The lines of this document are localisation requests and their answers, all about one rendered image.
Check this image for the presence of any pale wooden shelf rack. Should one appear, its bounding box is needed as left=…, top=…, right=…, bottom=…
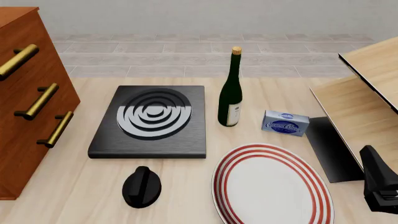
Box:
left=305, top=35, right=398, bottom=184

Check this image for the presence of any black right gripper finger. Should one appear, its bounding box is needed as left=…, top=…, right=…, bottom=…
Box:
left=359, top=144, right=398, bottom=194

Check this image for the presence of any brass drawer handle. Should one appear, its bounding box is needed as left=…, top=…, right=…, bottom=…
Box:
left=13, top=82, right=60, bottom=121
left=36, top=110, right=75, bottom=149
left=0, top=44, right=40, bottom=82

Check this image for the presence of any flat black stove plate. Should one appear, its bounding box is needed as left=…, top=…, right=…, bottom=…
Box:
left=87, top=85, right=208, bottom=160

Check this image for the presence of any wooden cabinet drawer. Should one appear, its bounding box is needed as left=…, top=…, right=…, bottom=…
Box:
left=0, top=52, right=74, bottom=160
left=0, top=86, right=81, bottom=199
left=0, top=12, right=59, bottom=104

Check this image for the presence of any white plate with red rings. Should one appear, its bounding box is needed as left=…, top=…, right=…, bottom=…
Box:
left=211, top=142, right=336, bottom=224

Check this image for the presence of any blue cream cheese box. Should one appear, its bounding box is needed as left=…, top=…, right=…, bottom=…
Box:
left=261, top=110, right=310, bottom=138

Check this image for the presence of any wooden cabinet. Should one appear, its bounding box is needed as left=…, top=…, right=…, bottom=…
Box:
left=0, top=6, right=81, bottom=201

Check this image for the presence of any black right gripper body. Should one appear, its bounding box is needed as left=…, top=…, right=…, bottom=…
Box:
left=364, top=187, right=398, bottom=214

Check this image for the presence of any round black stove knob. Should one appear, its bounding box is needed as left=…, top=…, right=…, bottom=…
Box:
left=121, top=166, right=163, bottom=209

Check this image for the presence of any dark green wine bottle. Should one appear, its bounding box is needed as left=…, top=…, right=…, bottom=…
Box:
left=217, top=45, right=244, bottom=128

